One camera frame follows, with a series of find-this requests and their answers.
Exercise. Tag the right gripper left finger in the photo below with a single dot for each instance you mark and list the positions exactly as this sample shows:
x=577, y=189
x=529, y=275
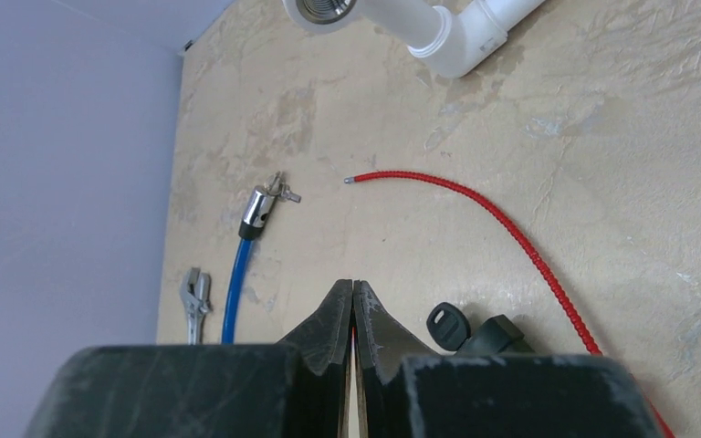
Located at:
x=295, y=387

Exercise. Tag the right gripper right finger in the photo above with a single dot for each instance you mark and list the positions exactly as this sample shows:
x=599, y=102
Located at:
x=405, y=389

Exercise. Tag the black fob key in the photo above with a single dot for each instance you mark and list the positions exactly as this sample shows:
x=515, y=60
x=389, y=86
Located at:
x=448, y=326

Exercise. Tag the black padlock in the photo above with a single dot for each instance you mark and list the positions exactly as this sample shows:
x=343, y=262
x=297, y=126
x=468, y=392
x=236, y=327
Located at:
x=497, y=335

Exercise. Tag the blue cable lock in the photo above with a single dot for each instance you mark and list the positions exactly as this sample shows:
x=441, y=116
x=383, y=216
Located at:
x=253, y=222

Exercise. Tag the small silver key set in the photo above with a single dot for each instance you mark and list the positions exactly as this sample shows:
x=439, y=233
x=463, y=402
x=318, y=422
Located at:
x=278, y=188

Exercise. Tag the red cable seal lock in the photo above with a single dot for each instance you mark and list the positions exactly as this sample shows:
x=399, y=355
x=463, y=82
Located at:
x=508, y=230

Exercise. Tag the red handled adjustable wrench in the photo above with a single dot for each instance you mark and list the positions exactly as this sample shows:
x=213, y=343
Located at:
x=194, y=294

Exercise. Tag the white PVC pipe frame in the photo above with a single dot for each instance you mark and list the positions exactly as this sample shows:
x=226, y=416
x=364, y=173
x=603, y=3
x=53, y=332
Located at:
x=449, y=44

